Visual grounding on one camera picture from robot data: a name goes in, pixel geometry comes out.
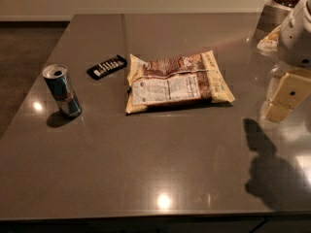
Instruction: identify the black snack bar wrapper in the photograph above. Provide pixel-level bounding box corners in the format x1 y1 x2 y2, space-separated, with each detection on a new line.
86 55 127 80

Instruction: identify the yellow snack packet background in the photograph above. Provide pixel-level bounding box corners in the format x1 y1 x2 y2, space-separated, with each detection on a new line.
257 25 281 51

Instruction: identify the jar of brown snacks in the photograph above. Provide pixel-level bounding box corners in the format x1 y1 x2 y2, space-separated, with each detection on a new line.
257 0 299 32

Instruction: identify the silver blue energy drink can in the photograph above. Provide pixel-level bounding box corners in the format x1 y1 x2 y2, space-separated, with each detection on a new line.
42 64 82 117

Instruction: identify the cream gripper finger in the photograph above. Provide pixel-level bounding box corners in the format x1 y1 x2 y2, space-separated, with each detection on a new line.
264 102 292 122

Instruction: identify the brown and yellow chip bag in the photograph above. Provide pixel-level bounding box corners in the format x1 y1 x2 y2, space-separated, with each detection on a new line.
126 50 235 114

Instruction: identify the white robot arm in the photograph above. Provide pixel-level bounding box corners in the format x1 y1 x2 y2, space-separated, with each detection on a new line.
260 0 311 123

